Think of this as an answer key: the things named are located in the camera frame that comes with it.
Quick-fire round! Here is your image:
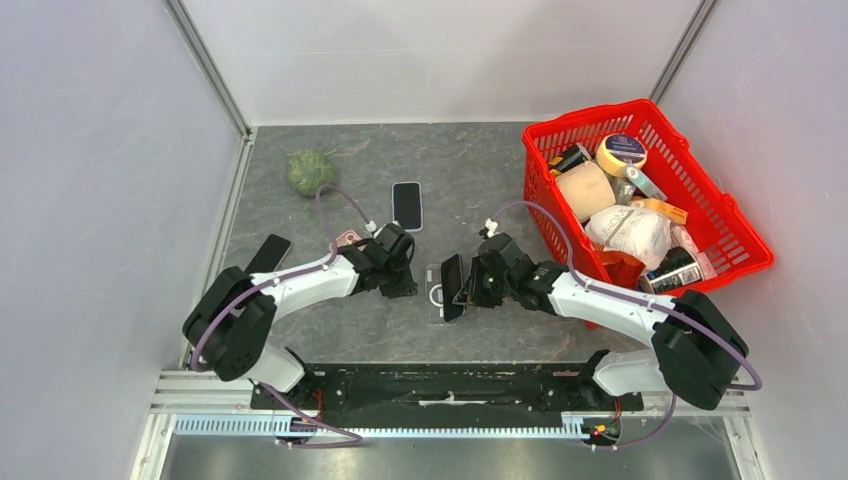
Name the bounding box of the black smartphone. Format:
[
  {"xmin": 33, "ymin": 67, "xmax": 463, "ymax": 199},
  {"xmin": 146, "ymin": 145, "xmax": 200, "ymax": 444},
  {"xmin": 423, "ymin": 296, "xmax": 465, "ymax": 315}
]
[
  {"xmin": 391, "ymin": 181, "xmax": 423, "ymax": 232},
  {"xmin": 244, "ymin": 234, "xmax": 292, "ymax": 274},
  {"xmin": 440, "ymin": 253, "xmax": 467, "ymax": 323}
]

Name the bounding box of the clear magsafe phone case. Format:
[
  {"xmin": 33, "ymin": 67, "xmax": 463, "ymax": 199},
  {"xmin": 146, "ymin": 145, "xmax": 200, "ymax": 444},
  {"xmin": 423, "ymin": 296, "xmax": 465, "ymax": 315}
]
[{"xmin": 424, "ymin": 264, "xmax": 456, "ymax": 325}]

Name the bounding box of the pink phone case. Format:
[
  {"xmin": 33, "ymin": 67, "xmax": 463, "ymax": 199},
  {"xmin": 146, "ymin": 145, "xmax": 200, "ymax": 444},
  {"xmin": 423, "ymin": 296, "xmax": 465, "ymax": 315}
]
[{"xmin": 335, "ymin": 229, "xmax": 365, "ymax": 251}]

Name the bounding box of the lilac phone case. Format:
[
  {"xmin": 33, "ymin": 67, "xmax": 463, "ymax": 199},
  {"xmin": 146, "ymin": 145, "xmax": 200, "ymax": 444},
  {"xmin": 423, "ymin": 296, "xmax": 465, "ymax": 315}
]
[{"xmin": 390, "ymin": 180, "xmax": 425, "ymax": 234}]

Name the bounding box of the red plastic basket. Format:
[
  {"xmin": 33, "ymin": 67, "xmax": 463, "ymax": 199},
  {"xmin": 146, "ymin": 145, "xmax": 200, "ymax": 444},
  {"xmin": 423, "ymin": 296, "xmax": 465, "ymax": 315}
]
[{"xmin": 522, "ymin": 99, "xmax": 775, "ymax": 293}]

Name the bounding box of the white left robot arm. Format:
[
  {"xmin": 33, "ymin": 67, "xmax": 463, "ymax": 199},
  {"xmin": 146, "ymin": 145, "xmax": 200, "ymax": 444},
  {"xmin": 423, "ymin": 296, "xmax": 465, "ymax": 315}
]
[{"xmin": 182, "ymin": 223, "xmax": 417, "ymax": 409}]

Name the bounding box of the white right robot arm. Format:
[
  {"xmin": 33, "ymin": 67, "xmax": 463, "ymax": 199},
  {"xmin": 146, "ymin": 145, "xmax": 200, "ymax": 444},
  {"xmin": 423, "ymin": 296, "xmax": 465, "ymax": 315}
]
[{"xmin": 461, "ymin": 233, "xmax": 749, "ymax": 410}]

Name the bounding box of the green felt ball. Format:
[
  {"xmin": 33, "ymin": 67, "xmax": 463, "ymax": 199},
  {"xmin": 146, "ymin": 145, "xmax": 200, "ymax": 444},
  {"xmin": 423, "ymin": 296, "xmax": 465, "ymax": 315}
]
[{"xmin": 286, "ymin": 150, "xmax": 336, "ymax": 197}]

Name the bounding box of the white wrapped package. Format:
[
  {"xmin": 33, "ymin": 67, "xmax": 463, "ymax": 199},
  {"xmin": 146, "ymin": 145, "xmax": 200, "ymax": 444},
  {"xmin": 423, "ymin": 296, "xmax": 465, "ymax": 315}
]
[{"xmin": 585, "ymin": 205, "xmax": 671, "ymax": 270}]

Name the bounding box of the black yellow tool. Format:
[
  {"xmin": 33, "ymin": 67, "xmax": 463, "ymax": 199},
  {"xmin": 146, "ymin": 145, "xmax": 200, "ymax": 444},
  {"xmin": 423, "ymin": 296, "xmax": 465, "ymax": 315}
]
[{"xmin": 548, "ymin": 142, "xmax": 592, "ymax": 177}]

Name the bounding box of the teal white small packet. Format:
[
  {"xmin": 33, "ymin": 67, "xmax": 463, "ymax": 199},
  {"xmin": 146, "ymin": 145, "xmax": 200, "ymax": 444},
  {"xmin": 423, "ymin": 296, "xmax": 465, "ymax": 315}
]
[{"xmin": 623, "ymin": 164, "xmax": 668, "ymax": 201}]

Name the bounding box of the yellow masking tape roll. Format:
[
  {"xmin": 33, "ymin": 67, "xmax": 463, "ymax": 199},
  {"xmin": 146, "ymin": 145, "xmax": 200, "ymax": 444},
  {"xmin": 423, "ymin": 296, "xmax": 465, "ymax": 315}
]
[{"xmin": 595, "ymin": 133, "xmax": 648, "ymax": 177}]

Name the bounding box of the orange small box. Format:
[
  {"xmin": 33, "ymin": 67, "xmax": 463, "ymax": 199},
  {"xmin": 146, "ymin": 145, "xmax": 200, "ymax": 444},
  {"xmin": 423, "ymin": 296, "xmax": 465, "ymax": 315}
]
[{"xmin": 630, "ymin": 198, "xmax": 688, "ymax": 225}]

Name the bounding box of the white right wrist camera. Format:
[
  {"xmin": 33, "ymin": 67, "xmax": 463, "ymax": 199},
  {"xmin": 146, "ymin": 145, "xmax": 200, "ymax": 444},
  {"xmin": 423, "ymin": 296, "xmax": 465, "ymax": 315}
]
[{"xmin": 479, "ymin": 218, "xmax": 498, "ymax": 240}]

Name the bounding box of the black mounting base plate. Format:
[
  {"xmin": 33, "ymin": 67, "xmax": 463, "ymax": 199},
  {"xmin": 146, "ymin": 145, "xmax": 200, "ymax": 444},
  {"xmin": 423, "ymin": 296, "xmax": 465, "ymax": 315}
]
[{"xmin": 286, "ymin": 363, "xmax": 644, "ymax": 429}]

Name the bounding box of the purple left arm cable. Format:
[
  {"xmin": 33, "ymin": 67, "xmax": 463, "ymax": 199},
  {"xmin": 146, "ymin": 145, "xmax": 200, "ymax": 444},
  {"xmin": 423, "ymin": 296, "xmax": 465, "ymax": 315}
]
[{"xmin": 188, "ymin": 184, "xmax": 364, "ymax": 450}]

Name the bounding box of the grey slotted cable duct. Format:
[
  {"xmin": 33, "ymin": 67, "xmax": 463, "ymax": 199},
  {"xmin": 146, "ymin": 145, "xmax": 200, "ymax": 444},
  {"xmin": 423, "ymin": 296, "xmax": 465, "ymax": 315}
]
[{"xmin": 173, "ymin": 414, "xmax": 586, "ymax": 440}]

